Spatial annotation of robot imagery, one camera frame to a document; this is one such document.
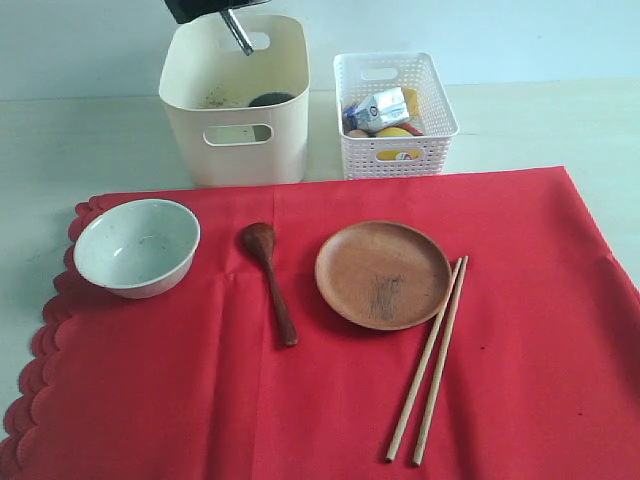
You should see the stainless steel table knife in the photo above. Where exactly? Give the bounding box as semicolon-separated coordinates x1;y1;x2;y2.
220;9;254;56

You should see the stainless steel cup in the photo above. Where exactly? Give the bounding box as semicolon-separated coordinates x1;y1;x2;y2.
248;92;295;142

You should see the brown egg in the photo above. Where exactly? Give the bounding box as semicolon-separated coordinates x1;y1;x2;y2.
347;129;369;138

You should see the small milk carton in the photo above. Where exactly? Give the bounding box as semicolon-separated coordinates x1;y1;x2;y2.
344;87;410;133

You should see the yellow cheese wedge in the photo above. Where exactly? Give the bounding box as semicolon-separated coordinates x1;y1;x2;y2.
401;87;421;119

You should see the yellow lemon with sticker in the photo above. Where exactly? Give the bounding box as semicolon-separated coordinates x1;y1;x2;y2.
375;127;419;161

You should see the red toy sausage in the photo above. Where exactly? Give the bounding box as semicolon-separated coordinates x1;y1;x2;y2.
398;122;424;136

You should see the white perforated plastic basket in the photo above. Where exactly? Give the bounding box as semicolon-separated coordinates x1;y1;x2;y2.
333;52;459;179

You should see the dark wooden spoon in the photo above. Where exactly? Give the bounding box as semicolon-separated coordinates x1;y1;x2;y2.
241;222;298;347

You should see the white ceramic bowl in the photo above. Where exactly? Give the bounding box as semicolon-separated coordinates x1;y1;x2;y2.
72;198;201;299

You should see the brown wooden plate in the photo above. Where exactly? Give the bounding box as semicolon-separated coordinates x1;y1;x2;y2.
315;221;452;331

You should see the wooden chopstick left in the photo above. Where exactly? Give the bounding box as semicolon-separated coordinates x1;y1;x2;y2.
385;258;463;462

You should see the wooden chopstick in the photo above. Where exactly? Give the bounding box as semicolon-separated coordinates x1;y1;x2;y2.
385;258;463;462
412;256;469;466

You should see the wooden chopstick right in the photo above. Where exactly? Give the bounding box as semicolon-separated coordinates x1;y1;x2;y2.
412;256;469;466

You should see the red scalloped tablecloth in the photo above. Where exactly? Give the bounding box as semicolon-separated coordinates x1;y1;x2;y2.
1;167;639;479

